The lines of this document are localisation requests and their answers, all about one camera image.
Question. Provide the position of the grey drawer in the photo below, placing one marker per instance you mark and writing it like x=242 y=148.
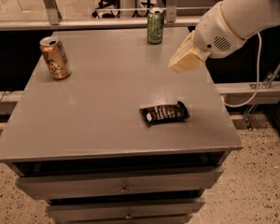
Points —
x=119 y=183
x=125 y=210

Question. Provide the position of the grey metal rail frame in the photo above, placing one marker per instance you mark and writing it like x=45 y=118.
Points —
x=28 y=15

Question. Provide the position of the top grey drawer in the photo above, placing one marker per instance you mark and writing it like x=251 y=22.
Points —
x=119 y=183

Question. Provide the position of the grey drawer cabinet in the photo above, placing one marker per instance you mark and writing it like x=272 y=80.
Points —
x=90 y=123

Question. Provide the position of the black rxbar chocolate wrapper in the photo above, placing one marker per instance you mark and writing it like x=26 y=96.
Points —
x=160 y=114

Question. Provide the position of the green soda can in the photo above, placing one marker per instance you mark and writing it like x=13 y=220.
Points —
x=155 y=23

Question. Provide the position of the orange soda can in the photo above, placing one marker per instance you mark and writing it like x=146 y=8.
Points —
x=55 y=57

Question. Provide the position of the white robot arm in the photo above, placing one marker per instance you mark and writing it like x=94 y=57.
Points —
x=249 y=17

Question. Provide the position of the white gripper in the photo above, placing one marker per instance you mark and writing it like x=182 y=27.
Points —
x=215 y=34

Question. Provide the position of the black office chair base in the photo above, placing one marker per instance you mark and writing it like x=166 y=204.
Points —
x=107 y=9

